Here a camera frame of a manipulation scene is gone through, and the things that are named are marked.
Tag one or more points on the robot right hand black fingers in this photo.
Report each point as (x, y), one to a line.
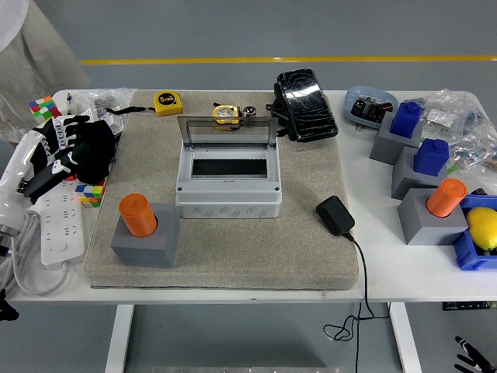
(477, 361)

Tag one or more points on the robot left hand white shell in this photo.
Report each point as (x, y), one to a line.
(17, 171)

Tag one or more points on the orange cylinder battery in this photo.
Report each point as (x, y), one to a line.
(136, 215)
(446, 196)

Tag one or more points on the black table control panel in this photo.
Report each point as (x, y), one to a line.
(466, 305)

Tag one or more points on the large colourful puzzle cube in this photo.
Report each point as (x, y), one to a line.
(42, 109)

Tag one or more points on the white table leg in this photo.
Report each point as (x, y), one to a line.
(405, 338)
(118, 338)

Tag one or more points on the white power strip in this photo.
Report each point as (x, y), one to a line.
(62, 233)

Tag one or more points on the small colourful puzzle cube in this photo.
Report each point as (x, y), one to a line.
(91, 194)

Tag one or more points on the thin pen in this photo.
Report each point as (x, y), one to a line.
(69, 103)

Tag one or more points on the white purple printed card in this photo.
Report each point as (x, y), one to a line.
(88, 114)

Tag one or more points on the person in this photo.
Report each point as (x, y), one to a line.
(35, 70)

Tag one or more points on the blue plastic bin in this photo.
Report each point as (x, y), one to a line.
(468, 256)

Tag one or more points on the clear plastic bag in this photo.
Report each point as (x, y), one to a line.
(101, 99)

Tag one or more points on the small white electrical module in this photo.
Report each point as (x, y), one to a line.
(116, 122)

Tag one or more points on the yellow lemon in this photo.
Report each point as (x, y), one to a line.
(481, 227)

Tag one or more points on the grey block holder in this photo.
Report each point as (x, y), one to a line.
(382, 147)
(405, 180)
(427, 229)

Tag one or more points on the grey block with round hole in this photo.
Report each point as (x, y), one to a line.
(145, 248)

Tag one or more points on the yellow 5m tape measure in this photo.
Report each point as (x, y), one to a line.
(167, 103)

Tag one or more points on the small dark packet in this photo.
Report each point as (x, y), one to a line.
(479, 192)

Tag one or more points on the green plastic strip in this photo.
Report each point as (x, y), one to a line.
(452, 169)

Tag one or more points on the black power adapter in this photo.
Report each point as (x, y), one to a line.
(334, 215)

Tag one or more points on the blue bottle-shaped block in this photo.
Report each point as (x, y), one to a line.
(405, 118)
(431, 155)

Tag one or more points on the yellow tape measure chrome face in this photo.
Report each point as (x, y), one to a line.
(225, 112)

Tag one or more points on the clear bags of components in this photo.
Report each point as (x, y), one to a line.
(473, 132)

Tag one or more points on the grey-brown mat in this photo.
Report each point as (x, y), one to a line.
(233, 256)

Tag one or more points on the small black cylinder cell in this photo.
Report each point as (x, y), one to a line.
(250, 112)

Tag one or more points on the small bag of white parts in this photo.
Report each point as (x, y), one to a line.
(438, 116)

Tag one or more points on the dark electronic parts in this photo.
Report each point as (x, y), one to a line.
(370, 109)

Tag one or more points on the light blue bowl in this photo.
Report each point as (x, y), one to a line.
(355, 95)

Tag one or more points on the glossy black pouch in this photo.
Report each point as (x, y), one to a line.
(308, 107)

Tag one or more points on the grey electrical enclosure box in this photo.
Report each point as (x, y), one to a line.
(227, 190)

